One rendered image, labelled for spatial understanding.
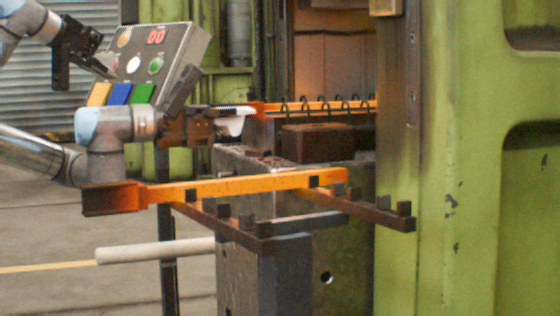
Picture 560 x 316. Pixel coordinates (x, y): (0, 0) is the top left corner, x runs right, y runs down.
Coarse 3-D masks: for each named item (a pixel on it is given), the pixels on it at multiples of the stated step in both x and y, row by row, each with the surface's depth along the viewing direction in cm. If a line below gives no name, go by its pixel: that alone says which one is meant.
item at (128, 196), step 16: (240, 176) 117; (256, 176) 117; (272, 176) 117; (288, 176) 118; (304, 176) 119; (320, 176) 120; (336, 176) 122; (96, 192) 105; (112, 192) 106; (128, 192) 107; (144, 192) 106; (160, 192) 108; (176, 192) 110; (208, 192) 112; (224, 192) 113; (240, 192) 114; (96, 208) 105; (112, 208) 106; (128, 208) 107; (144, 208) 107
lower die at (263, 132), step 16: (272, 112) 151; (304, 112) 154; (320, 112) 155; (336, 112) 154; (352, 112) 154; (256, 128) 156; (272, 128) 147; (256, 144) 156; (272, 144) 148; (368, 144) 155
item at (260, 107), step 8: (216, 104) 148; (224, 104) 149; (232, 104) 149; (240, 104) 150; (248, 104) 150; (256, 104) 151; (264, 104) 152; (272, 104) 153; (280, 104) 153; (288, 104) 154; (296, 104) 154; (312, 104) 156; (320, 104) 156; (336, 104) 158; (344, 104) 158; (352, 104) 159; (256, 112) 151
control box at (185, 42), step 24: (144, 24) 203; (168, 24) 194; (192, 24) 189; (120, 48) 205; (144, 48) 197; (168, 48) 190; (192, 48) 189; (120, 72) 200; (144, 72) 192; (168, 72) 185
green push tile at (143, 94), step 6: (138, 84) 190; (144, 84) 188; (150, 84) 187; (138, 90) 189; (144, 90) 187; (150, 90) 186; (138, 96) 188; (144, 96) 186; (150, 96) 185; (132, 102) 189; (138, 102) 187; (144, 102) 185
